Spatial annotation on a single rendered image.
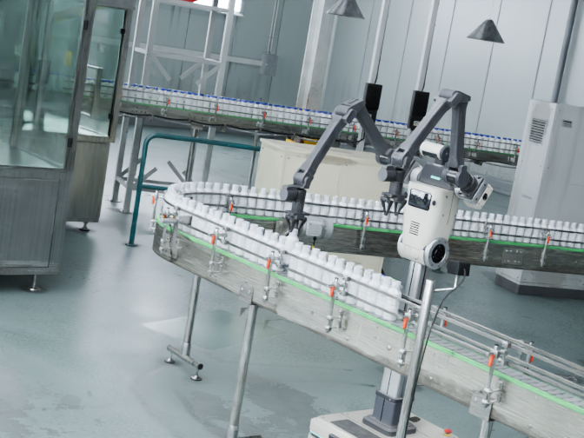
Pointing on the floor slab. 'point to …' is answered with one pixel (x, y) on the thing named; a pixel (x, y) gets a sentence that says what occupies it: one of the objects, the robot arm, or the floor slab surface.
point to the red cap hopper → (168, 81)
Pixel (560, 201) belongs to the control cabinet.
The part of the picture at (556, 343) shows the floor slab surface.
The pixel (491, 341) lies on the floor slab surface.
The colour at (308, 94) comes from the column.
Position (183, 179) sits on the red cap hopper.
